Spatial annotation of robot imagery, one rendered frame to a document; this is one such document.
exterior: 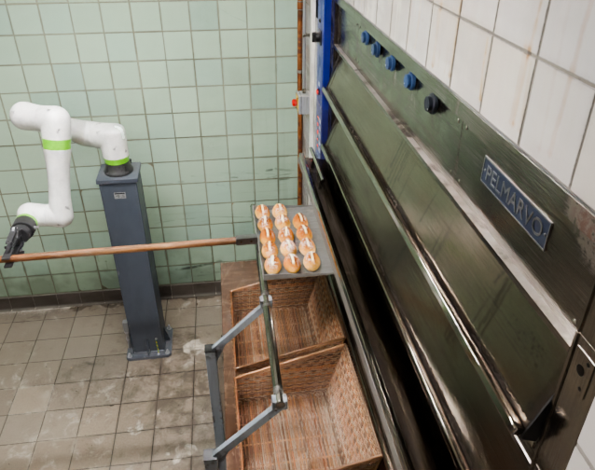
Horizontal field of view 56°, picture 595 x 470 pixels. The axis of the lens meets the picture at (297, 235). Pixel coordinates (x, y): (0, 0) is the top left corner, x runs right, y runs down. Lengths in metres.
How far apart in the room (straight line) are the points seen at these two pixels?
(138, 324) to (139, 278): 0.33
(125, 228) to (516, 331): 2.42
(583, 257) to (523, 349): 0.23
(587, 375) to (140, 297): 2.80
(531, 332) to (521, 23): 0.49
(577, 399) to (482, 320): 0.28
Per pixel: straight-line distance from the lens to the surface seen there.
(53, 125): 2.63
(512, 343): 1.05
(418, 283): 1.53
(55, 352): 3.87
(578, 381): 0.90
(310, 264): 2.18
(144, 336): 3.57
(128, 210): 3.08
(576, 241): 0.88
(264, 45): 3.34
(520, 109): 0.97
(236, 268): 3.28
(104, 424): 3.36
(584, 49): 0.85
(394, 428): 1.34
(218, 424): 2.52
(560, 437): 0.98
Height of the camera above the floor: 2.46
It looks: 32 degrees down
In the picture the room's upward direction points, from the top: straight up
